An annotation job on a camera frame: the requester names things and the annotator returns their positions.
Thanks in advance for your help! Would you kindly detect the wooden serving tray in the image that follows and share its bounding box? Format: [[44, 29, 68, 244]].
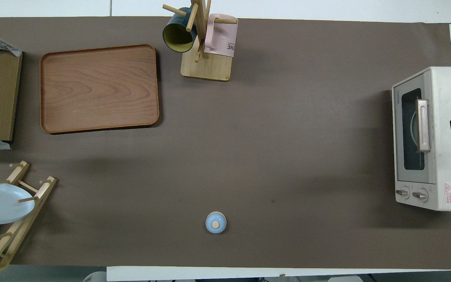
[[40, 44, 160, 134]]

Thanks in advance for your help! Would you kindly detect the pink mug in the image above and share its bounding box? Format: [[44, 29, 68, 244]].
[[204, 14, 238, 58]]

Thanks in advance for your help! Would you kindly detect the silver oven door handle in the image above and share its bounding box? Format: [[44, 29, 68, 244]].
[[416, 99, 431, 153]]

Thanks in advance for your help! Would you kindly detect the blue jar wooden lid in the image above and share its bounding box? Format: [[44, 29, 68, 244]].
[[206, 211, 227, 235]]

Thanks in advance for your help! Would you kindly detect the wooden mug tree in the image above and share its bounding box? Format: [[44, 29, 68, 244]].
[[162, 0, 238, 82]]

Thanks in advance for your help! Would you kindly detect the dark green mug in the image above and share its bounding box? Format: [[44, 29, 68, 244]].
[[162, 7, 198, 53]]

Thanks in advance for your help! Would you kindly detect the wooden dish rack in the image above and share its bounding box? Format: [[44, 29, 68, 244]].
[[0, 161, 58, 279]]

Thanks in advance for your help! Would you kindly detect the white round object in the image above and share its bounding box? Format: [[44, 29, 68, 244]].
[[83, 271, 107, 282]]

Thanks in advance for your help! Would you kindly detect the brown table mat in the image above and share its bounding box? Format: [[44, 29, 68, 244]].
[[0, 16, 451, 271]]

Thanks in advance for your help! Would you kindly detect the glass oven door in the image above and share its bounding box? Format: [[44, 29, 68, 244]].
[[392, 70, 437, 184]]

